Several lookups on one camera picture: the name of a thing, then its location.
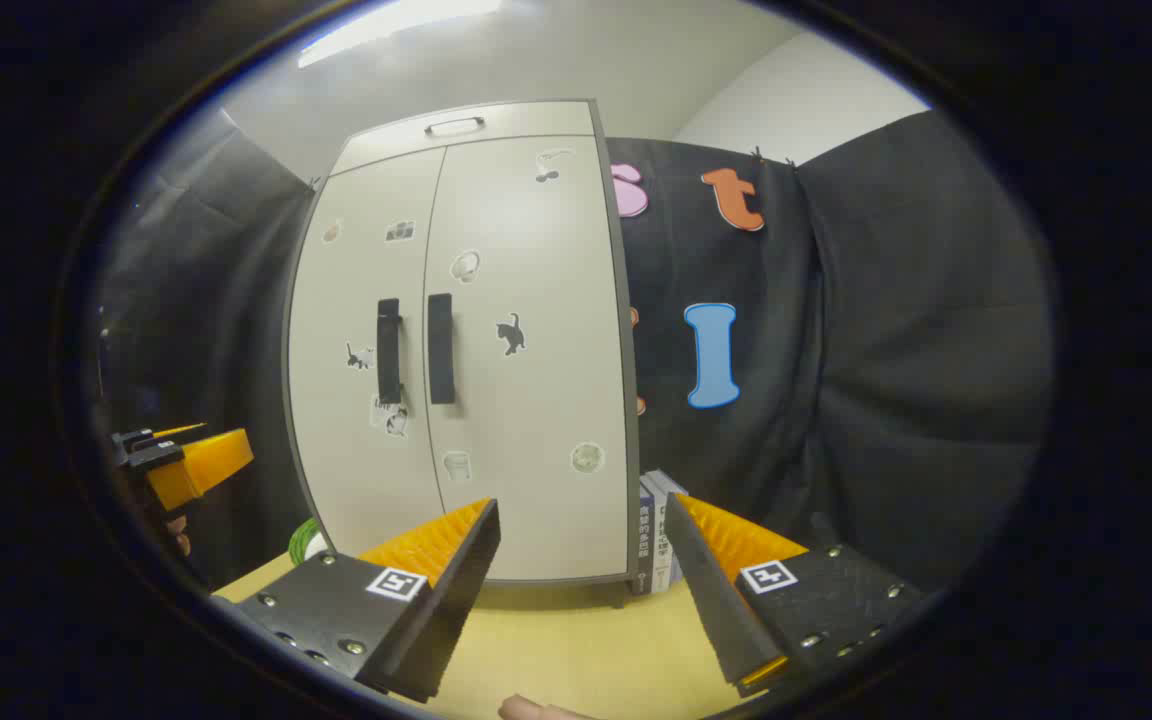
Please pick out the white cabinet drawer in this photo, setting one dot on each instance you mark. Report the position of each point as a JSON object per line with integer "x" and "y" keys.
{"x": 526, "y": 122}

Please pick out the green white round object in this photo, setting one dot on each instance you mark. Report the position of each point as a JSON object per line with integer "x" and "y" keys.
{"x": 304, "y": 545}

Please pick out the white book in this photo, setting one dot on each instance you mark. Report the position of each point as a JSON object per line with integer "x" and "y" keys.
{"x": 662, "y": 552}

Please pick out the dark blue book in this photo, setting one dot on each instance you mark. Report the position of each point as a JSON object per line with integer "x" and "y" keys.
{"x": 646, "y": 545}

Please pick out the light blue book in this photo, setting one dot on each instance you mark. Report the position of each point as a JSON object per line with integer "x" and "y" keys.
{"x": 671, "y": 484}

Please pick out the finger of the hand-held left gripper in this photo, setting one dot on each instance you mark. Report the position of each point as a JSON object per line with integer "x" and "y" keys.
{"x": 201, "y": 470}
{"x": 161, "y": 438}

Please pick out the white double-door shoe cabinet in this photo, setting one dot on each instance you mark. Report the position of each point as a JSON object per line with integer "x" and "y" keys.
{"x": 632, "y": 500}

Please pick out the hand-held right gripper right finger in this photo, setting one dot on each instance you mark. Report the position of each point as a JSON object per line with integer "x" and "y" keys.
{"x": 711, "y": 590}

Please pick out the white shoe cabinet door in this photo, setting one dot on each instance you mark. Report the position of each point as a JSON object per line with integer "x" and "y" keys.
{"x": 536, "y": 420}
{"x": 346, "y": 290}

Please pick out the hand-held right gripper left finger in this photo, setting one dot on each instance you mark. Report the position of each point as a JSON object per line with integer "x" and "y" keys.
{"x": 456, "y": 590}

